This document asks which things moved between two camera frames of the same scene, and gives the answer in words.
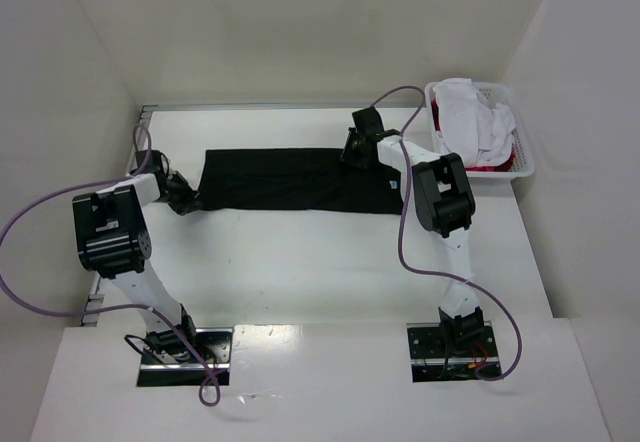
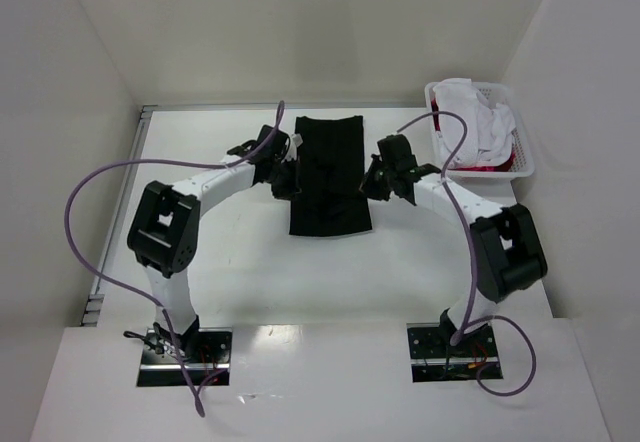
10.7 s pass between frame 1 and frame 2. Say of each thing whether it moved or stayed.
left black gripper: moved
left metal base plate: stayed
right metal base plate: stayed
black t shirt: moved
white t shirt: stayed
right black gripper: moved
